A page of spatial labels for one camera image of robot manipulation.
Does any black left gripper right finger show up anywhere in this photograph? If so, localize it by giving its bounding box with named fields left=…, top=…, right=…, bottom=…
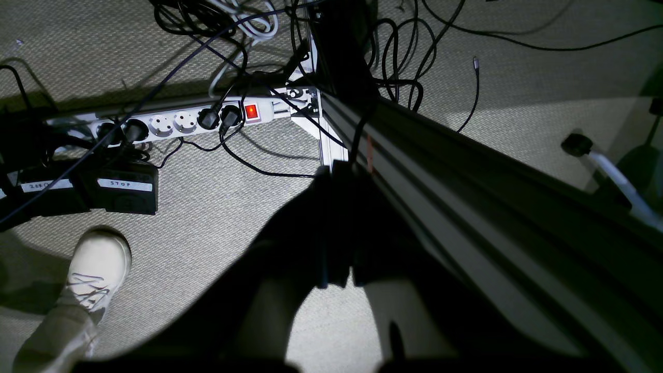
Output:
left=351, top=163, right=643, bottom=372

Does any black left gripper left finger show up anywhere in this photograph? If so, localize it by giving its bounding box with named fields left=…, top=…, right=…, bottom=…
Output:
left=78, top=171, right=350, bottom=372

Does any white sneaker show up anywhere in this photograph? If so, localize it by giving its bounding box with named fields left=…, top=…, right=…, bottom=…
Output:
left=57, top=226, right=132, bottom=324

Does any beige trouser leg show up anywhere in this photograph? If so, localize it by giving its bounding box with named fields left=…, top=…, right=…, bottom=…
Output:
left=12, top=304, right=101, bottom=372

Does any black box labelled stop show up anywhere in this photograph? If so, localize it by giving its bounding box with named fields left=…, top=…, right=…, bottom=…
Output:
left=92, top=163, right=159, bottom=215

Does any black box labelled zero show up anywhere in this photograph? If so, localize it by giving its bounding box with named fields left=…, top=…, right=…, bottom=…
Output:
left=1, top=171, right=90, bottom=232

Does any white power strip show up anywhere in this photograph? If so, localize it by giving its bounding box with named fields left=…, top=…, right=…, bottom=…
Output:
left=109, top=97, right=290, bottom=147

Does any aluminium frame rail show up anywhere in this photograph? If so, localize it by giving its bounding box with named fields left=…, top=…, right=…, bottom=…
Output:
left=309, top=23, right=661, bottom=372

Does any black cable with plug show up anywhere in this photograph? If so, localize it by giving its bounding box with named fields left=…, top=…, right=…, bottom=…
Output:
left=456, top=56, right=481, bottom=134

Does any white coiled cable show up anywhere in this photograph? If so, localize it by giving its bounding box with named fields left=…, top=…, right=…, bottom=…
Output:
left=207, top=0, right=280, bottom=96

